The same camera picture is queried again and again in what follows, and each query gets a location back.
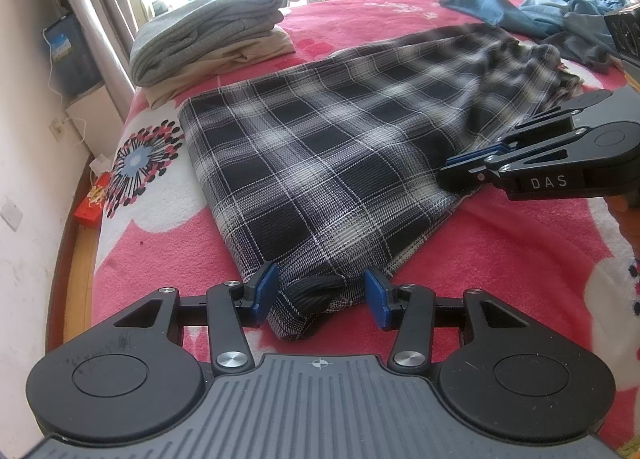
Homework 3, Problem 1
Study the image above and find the black white plaid shirt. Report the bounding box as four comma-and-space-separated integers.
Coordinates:
178, 23, 582, 341

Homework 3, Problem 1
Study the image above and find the red snack box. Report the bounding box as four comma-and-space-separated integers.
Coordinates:
73, 172, 111, 229

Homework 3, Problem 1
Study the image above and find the folded beige garment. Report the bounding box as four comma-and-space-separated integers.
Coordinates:
143, 26, 295, 109

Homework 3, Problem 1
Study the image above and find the pink floral bed blanket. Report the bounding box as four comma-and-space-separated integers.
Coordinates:
92, 0, 639, 455

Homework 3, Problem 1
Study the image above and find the person right hand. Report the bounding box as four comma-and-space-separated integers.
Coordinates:
605, 196, 640, 260

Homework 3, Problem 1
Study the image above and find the folded grey garment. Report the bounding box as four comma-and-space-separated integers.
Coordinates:
129, 0, 283, 87

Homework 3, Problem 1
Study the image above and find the blue denim garment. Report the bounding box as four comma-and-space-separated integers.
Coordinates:
439, 0, 630, 74

